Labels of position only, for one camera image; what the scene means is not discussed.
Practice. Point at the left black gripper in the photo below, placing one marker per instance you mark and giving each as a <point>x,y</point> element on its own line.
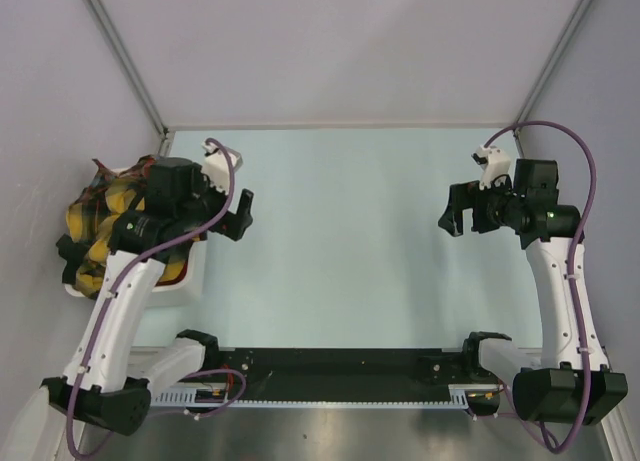
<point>234,223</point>

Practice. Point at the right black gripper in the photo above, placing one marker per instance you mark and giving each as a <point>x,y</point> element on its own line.
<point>465,196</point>

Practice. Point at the yellow plaid shirt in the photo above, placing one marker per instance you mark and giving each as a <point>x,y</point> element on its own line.
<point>92,223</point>

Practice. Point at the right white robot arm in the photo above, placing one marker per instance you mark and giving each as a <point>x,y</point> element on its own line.
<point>572,376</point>

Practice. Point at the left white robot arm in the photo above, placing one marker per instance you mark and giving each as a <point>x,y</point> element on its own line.
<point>183,199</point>

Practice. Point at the white laundry basket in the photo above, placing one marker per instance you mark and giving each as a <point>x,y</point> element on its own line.
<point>181,279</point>

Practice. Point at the red blue plaid shirt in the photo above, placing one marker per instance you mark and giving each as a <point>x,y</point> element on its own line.
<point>108,182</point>

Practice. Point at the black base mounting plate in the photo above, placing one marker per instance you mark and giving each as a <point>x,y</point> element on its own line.
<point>325,375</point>

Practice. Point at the dark striped shirt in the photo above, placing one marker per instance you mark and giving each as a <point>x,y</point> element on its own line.
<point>73,253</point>

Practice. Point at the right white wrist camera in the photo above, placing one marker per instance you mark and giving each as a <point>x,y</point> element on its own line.
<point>495,164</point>

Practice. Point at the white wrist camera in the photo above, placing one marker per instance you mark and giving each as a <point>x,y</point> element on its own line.
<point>215,166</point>
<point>495,164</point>

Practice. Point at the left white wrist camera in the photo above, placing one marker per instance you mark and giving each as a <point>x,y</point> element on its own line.
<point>215,166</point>

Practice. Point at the right aluminium frame post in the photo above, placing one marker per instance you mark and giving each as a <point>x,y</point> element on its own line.
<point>553,60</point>

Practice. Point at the aluminium frame post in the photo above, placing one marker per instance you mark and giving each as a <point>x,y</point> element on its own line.
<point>553,60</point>
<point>113,40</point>

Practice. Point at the left aluminium frame post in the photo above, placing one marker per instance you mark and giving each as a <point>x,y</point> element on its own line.
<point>113,40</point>

